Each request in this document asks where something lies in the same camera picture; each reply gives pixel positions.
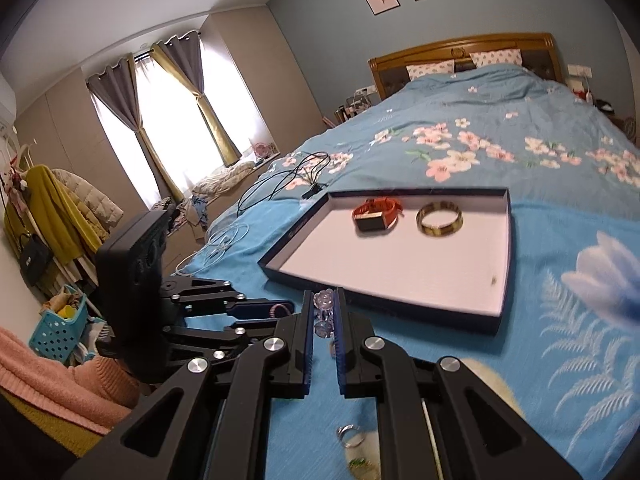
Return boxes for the floral blue duvet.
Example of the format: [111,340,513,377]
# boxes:
[200,62,640,241]

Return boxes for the light blue printed blanket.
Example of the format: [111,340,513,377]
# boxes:
[187,200,640,480]

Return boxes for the blue plastic basket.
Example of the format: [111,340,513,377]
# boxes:
[29,285,91,363]

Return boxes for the dark blue shallow tray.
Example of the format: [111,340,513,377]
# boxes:
[257,187,512,336]

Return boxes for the wooden headboard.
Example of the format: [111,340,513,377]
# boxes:
[368,32,566,101]

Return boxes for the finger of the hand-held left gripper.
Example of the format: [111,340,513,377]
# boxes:
[160,275,297,320]
[162,316,297,370]

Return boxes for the white earphones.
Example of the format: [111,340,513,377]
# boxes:
[175,222,251,278]

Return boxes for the white air conditioner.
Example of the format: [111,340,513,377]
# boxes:
[0,72,18,131]

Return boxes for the beige puffer jacket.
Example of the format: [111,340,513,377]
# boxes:
[50,167,125,241]

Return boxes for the mustard yellow cloth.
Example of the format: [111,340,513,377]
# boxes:
[0,390,108,461]

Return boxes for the white bedding pile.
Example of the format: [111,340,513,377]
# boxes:
[192,160,261,196]

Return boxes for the grey and gold curtain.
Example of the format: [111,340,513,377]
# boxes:
[152,30,243,168]
[86,57,186,211]

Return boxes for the bedside clutter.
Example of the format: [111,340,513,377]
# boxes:
[332,92,376,126]

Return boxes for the pile of mixed clothes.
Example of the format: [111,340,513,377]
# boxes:
[150,192,211,241]

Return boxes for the black handbag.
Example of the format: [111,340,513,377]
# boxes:
[19,232,55,286]

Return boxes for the amber bangle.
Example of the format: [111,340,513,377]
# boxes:
[416,201,463,237]

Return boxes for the patterned white pillow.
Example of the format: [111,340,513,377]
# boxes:
[406,59,456,82]
[469,49,525,68]

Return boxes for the black cable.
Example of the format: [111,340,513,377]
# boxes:
[237,151,332,213]

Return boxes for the clear bead bracelet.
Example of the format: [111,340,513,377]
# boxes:
[312,289,336,338]

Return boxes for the yellow-green jade pendant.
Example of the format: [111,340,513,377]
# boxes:
[347,455,381,480]

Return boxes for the orange smartwatch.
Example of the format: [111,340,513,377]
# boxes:
[351,198,405,233]

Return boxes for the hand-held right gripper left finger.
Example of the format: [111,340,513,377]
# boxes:
[62,287,316,480]

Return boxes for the person's left forearm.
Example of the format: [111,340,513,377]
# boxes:
[0,327,143,436]

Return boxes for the mustard yellow coat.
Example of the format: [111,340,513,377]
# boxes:
[5,165,103,266]

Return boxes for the metal ring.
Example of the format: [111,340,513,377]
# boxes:
[336,424,365,448]

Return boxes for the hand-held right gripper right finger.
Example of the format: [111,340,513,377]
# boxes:
[334,287,583,480]

